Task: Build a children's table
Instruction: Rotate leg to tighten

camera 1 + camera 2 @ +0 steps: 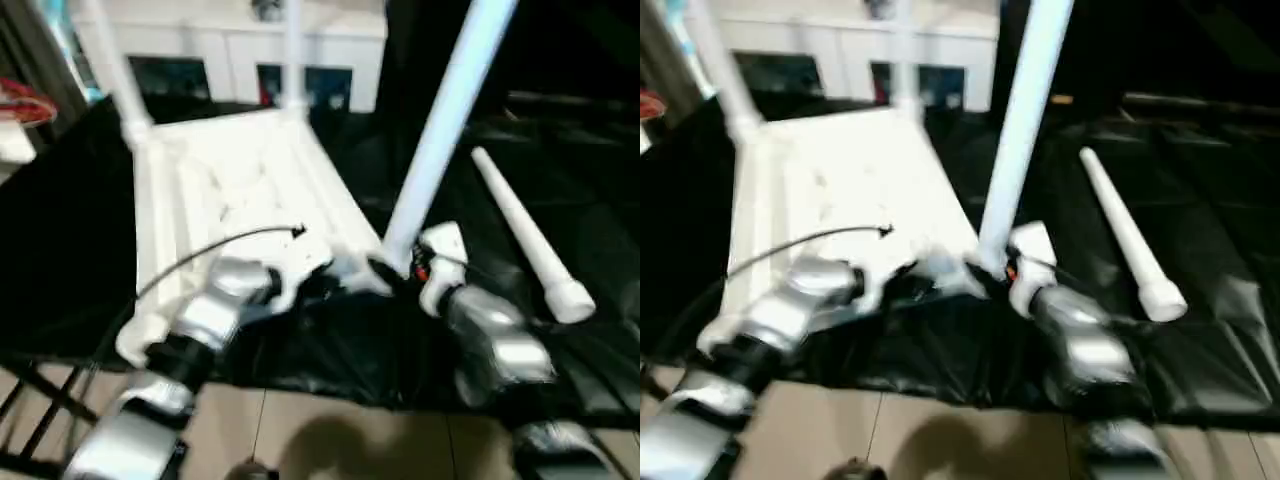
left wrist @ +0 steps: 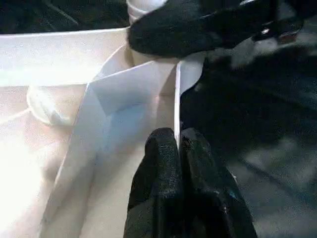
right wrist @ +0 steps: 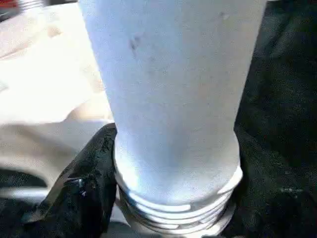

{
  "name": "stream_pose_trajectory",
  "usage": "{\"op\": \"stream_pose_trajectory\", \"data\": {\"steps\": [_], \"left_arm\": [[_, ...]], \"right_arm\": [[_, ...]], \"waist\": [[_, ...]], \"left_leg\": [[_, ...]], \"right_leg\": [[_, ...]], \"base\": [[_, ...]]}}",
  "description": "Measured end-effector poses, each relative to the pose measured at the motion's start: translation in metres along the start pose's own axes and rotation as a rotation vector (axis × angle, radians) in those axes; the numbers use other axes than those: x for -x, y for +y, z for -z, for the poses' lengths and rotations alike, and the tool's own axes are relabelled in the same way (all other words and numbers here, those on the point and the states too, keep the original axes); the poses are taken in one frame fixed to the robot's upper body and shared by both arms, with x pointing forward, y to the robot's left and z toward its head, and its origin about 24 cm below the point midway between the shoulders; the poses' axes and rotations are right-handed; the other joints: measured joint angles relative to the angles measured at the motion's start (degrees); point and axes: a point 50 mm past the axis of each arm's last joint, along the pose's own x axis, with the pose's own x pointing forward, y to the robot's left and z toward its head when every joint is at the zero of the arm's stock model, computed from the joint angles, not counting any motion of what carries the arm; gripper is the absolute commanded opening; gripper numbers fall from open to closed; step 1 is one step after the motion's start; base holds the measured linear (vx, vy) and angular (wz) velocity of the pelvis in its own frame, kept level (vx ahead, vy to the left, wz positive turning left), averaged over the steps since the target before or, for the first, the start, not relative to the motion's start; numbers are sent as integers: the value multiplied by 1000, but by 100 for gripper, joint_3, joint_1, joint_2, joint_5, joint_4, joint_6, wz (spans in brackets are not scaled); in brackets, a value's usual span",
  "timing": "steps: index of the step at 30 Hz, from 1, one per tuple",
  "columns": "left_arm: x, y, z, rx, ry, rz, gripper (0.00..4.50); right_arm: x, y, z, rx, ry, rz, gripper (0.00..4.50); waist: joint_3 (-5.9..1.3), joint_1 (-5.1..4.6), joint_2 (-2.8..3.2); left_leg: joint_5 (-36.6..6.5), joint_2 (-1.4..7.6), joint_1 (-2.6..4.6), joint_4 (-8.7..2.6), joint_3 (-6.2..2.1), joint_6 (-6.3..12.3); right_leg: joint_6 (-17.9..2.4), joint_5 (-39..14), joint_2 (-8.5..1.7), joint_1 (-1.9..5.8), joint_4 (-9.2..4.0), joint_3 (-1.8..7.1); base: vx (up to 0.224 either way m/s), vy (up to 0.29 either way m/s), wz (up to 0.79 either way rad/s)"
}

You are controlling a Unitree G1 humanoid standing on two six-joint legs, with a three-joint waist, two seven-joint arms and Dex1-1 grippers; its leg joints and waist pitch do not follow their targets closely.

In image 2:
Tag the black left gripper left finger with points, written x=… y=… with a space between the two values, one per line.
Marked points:
x=156 y=188

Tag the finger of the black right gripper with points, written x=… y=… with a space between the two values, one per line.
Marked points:
x=178 y=29

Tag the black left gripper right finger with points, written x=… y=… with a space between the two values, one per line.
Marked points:
x=208 y=193

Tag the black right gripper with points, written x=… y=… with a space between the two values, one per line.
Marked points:
x=277 y=15

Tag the white plastic table leg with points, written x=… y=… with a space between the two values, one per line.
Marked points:
x=143 y=7

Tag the white plastic table top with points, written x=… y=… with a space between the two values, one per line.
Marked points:
x=59 y=64

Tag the black work mat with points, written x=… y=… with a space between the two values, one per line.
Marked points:
x=267 y=124

